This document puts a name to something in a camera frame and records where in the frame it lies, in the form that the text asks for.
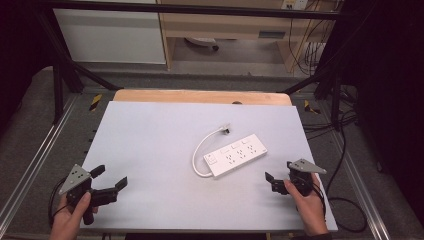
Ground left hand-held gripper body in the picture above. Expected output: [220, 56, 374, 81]
[58, 163, 119, 226]

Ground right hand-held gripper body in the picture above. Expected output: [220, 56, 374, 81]
[271, 158, 328, 197]

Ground white power strip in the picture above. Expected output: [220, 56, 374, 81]
[202, 133, 269, 178]

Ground white power strip cable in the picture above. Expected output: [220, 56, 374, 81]
[191, 126, 225, 179]

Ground person's right hand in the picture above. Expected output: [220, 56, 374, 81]
[283, 173, 330, 236]

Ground person's left hand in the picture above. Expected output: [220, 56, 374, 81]
[48, 191, 100, 240]

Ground pale grey table board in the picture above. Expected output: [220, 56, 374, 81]
[79, 100, 339, 233]

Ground yellow black tape strip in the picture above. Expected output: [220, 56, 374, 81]
[88, 93, 103, 112]
[303, 99, 321, 115]

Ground wooden table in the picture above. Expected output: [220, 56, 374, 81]
[112, 88, 293, 107]

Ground dark curtain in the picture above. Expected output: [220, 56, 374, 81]
[339, 0, 424, 229]
[0, 0, 52, 129]

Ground white cabinet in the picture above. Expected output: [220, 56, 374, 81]
[52, 7, 167, 65]

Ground office chair base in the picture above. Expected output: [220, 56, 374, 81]
[184, 36, 221, 52]

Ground light wooden desk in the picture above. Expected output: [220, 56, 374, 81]
[156, 0, 338, 73]

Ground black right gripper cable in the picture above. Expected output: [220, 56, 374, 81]
[311, 181, 328, 222]

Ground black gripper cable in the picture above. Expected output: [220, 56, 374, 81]
[47, 176, 70, 230]
[311, 181, 328, 222]

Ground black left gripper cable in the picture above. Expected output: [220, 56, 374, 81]
[47, 176, 70, 230]

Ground black floor cable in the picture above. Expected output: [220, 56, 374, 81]
[324, 109, 369, 234]

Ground aluminium floor rail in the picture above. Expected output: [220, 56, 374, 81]
[0, 95, 80, 232]
[332, 132, 392, 240]

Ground bundle of black cables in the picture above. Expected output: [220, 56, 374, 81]
[301, 109, 358, 142]

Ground hanging black cables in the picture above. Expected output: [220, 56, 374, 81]
[287, 0, 338, 76]

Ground white wall socket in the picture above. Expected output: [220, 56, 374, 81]
[281, 0, 310, 11]

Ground black metal frame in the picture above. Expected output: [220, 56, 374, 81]
[32, 0, 358, 132]

